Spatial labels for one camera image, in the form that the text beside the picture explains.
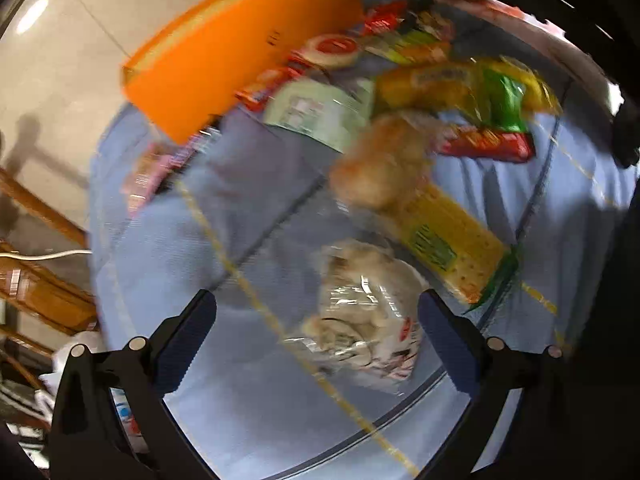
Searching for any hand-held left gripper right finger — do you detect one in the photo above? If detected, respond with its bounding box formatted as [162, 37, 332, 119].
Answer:
[418, 288, 592, 480]

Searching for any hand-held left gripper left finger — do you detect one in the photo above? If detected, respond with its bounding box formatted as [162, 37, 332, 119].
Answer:
[47, 288, 218, 480]

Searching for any clear bag of bread rolls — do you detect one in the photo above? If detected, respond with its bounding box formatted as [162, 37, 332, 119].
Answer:
[299, 240, 432, 397]

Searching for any orange storage box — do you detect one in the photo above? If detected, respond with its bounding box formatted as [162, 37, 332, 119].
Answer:
[121, 0, 367, 145]

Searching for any yellow cracker packet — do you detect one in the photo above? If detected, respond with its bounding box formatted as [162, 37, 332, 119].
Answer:
[394, 184, 522, 307]

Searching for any light blue tablecloth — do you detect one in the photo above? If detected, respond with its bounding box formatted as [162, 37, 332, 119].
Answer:
[87, 0, 636, 480]

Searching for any wooden chair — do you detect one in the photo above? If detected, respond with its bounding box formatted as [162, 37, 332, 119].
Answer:
[0, 166, 102, 391]

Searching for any pink snack packet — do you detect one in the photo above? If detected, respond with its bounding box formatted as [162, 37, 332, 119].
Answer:
[124, 129, 222, 218]

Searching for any clear bag of fluffy bread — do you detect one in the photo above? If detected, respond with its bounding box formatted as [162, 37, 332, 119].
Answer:
[329, 111, 452, 212]

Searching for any yellow and green snack bag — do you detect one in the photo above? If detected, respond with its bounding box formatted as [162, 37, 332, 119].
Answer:
[374, 56, 562, 132]

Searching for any pale green snack packet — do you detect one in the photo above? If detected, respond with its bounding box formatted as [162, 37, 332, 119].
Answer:
[261, 79, 377, 154]

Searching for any red and blue snack packet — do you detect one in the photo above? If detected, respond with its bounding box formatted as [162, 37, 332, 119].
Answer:
[234, 52, 322, 112]

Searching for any yellow green flat snack packet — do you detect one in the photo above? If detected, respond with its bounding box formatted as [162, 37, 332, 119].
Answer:
[364, 29, 452, 64]

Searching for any round red and white cup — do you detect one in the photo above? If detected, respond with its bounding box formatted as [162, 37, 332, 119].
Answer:
[304, 33, 364, 69]

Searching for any red glossy snack packet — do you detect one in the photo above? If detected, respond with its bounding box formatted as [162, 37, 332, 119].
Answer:
[361, 0, 409, 37]

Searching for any white cable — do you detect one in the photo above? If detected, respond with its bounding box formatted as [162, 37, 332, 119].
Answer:
[0, 248, 94, 262]

